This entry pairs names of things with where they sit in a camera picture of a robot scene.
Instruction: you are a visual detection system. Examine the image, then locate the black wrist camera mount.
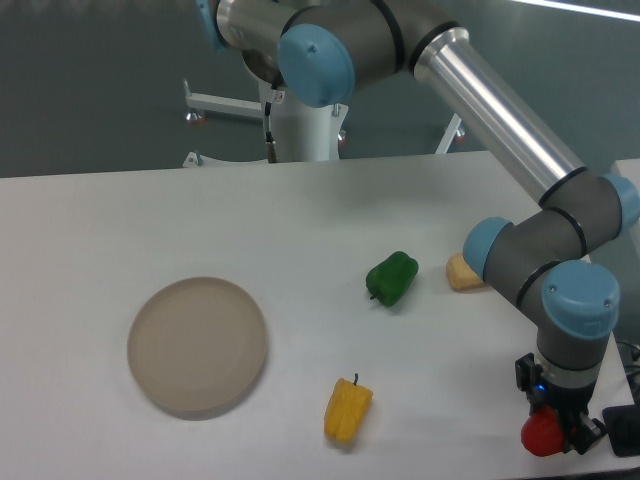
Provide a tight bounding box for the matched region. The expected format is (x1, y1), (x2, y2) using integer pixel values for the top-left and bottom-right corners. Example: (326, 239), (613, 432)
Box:
(515, 353), (542, 394)

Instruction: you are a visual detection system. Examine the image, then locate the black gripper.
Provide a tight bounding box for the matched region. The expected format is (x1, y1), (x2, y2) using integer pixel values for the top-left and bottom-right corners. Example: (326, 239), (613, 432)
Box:
(528, 368), (605, 455)

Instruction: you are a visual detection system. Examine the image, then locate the yellow pepper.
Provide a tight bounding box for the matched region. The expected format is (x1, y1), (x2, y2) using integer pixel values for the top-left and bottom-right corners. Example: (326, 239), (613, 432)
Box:
(324, 373), (373, 445)

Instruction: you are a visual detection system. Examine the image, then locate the green pepper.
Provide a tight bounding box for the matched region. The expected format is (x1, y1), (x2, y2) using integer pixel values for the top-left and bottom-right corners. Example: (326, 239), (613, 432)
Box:
(365, 251), (419, 308)

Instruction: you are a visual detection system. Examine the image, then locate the black device at table edge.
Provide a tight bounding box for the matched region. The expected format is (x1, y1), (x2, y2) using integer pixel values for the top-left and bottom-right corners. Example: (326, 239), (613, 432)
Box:
(601, 340), (640, 458)

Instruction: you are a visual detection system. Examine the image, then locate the red pepper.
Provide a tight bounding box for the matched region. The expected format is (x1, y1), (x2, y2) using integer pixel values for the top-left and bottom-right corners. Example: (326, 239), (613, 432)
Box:
(521, 406), (565, 457)

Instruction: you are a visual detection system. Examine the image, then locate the beige round plate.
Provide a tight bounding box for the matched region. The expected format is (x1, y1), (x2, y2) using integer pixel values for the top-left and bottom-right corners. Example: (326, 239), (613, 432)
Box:
(127, 277), (268, 421)

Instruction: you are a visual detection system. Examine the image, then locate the black cable on pedestal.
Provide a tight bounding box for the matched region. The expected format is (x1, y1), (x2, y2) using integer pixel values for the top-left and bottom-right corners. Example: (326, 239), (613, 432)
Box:
(262, 84), (280, 164)

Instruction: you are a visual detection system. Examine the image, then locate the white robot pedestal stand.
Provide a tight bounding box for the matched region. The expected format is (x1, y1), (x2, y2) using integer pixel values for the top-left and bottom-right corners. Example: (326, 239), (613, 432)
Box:
(180, 78), (469, 169)

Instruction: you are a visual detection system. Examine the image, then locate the silver and grey robot arm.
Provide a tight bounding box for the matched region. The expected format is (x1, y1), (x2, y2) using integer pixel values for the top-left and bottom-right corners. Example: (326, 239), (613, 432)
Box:
(196, 1), (639, 457)

